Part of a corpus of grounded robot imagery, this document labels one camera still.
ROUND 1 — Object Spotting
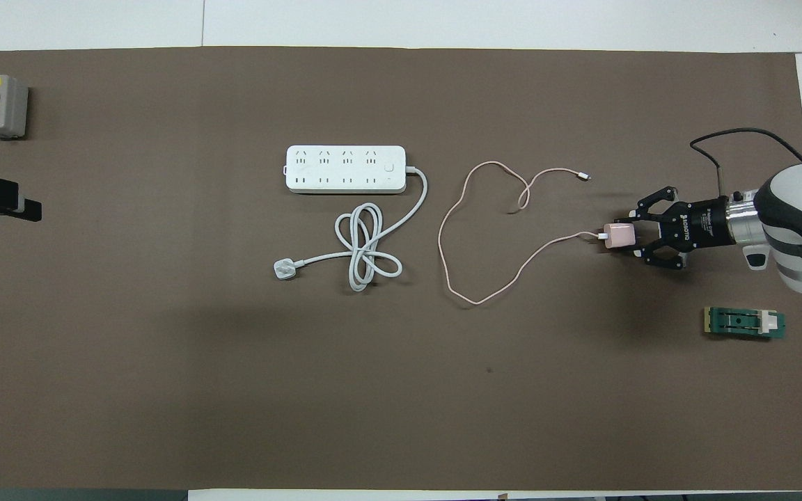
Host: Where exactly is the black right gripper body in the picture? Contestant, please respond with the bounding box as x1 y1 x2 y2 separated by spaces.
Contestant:
670 198 733 247

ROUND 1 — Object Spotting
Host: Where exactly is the pink charger adapter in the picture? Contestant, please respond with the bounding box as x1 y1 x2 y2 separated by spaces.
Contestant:
603 223 636 249

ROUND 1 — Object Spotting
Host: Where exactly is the pink charging cable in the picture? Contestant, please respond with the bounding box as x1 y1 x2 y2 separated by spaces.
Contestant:
437 161 607 306

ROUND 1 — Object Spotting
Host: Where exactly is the white power strip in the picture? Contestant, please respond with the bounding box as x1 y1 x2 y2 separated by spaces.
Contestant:
284 145 409 195

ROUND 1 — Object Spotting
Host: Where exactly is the brown table mat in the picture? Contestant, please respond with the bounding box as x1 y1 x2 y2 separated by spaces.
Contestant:
0 46 802 491

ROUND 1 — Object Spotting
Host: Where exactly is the green knife switch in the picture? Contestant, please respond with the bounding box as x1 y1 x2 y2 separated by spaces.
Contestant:
704 306 787 342

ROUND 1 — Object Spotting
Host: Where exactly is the white power cord with plug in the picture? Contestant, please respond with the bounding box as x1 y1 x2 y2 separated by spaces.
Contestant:
273 166 430 293

